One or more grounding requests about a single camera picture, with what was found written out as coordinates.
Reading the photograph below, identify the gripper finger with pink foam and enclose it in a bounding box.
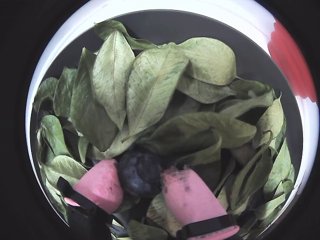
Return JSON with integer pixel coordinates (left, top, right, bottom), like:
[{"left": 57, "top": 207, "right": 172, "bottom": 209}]
[
  {"left": 161, "top": 166, "right": 245, "bottom": 240},
  {"left": 56, "top": 158, "right": 125, "bottom": 240}
]

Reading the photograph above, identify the dark blueberry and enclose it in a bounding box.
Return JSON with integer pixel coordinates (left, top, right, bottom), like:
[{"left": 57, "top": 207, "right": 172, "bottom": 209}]
[{"left": 117, "top": 151, "right": 163, "bottom": 198}]

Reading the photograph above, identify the green dried leaf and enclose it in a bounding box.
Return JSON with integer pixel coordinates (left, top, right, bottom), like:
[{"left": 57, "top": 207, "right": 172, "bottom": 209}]
[
  {"left": 147, "top": 111, "right": 258, "bottom": 156},
  {"left": 146, "top": 192, "right": 183, "bottom": 237},
  {"left": 127, "top": 219, "right": 169, "bottom": 240},
  {"left": 177, "top": 36, "right": 238, "bottom": 86},
  {"left": 39, "top": 114, "right": 72, "bottom": 157},
  {"left": 252, "top": 96, "right": 286, "bottom": 149},
  {"left": 229, "top": 146, "right": 273, "bottom": 211},
  {"left": 176, "top": 74, "right": 238, "bottom": 105},
  {"left": 91, "top": 29, "right": 136, "bottom": 131},
  {"left": 93, "top": 19, "right": 158, "bottom": 51},
  {"left": 53, "top": 66, "right": 78, "bottom": 118},
  {"left": 32, "top": 76, "right": 60, "bottom": 112},
  {"left": 121, "top": 42, "right": 190, "bottom": 143},
  {"left": 69, "top": 47, "right": 120, "bottom": 153},
  {"left": 217, "top": 89, "right": 276, "bottom": 120},
  {"left": 262, "top": 138, "right": 296, "bottom": 201},
  {"left": 41, "top": 154, "right": 88, "bottom": 187}
]

